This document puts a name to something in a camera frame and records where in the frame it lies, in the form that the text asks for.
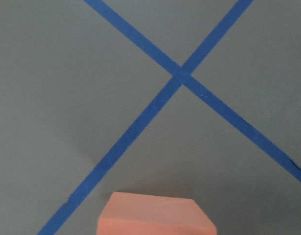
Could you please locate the orange foam block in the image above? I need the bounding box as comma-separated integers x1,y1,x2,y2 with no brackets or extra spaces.
96,191,218,235

